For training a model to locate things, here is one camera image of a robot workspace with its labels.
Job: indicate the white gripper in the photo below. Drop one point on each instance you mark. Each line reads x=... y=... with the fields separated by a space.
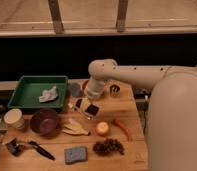
x=93 y=90

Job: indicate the purple bowl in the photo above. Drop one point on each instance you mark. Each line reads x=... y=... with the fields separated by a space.
x=44 y=121

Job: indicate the dark grape bunch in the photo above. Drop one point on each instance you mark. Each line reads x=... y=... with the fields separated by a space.
x=107 y=147

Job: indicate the metal fork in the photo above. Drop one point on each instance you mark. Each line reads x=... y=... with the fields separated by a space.
x=75 y=108

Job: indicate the crumpled white cloth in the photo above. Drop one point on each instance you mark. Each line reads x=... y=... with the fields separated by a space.
x=48 y=95

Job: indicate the yellow banana peel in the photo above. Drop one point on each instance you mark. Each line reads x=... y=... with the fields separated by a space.
x=73 y=127

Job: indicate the black handled tool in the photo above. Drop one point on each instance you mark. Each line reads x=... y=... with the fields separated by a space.
x=41 y=150

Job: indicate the blue cup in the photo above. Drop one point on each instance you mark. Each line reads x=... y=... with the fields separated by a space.
x=74 y=89

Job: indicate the black binder clip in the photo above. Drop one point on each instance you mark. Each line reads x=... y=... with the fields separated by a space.
x=14 y=147

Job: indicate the blue sponge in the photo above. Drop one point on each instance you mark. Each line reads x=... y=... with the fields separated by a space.
x=75 y=154

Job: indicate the black eraser block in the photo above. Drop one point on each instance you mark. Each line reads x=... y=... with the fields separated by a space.
x=92 y=110

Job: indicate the red bowl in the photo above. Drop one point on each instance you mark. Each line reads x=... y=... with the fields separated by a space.
x=84 y=84

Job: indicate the green plastic tray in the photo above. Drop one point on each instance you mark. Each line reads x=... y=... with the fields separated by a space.
x=30 y=88

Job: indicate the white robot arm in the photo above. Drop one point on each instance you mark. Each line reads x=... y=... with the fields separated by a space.
x=172 y=112

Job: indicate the yellow round fruit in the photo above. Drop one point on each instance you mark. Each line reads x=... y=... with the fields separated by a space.
x=102 y=128

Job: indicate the white paper cup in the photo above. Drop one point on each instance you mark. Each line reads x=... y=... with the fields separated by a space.
x=15 y=118

